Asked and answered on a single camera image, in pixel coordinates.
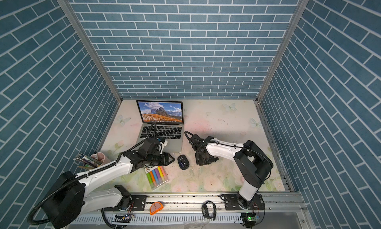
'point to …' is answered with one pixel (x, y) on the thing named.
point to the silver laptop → (164, 119)
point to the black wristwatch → (205, 210)
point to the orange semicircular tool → (155, 207)
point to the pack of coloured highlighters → (157, 176)
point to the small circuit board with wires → (121, 218)
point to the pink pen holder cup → (98, 156)
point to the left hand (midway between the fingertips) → (175, 161)
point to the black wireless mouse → (183, 163)
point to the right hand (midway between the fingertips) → (202, 163)
